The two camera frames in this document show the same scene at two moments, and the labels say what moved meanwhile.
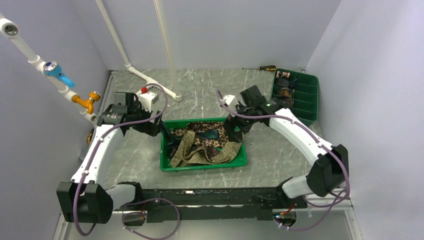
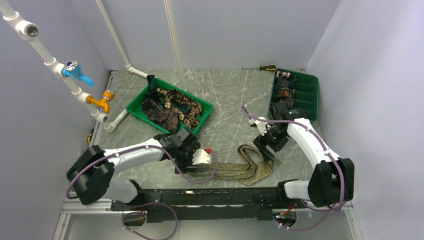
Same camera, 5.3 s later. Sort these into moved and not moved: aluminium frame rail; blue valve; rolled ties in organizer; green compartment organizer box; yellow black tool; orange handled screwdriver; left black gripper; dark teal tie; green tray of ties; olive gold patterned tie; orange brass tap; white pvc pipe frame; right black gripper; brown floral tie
Moved: dark teal tie; brown floral tie; olive gold patterned tie; right black gripper; green tray of ties; left black gripper; white pvc pipe frame; orange brass tap; blue valve
Not moved: green compartment organizer box; yellow black tool; orange handled screwdriver; aluminium frame rail; rolled ties in organizer
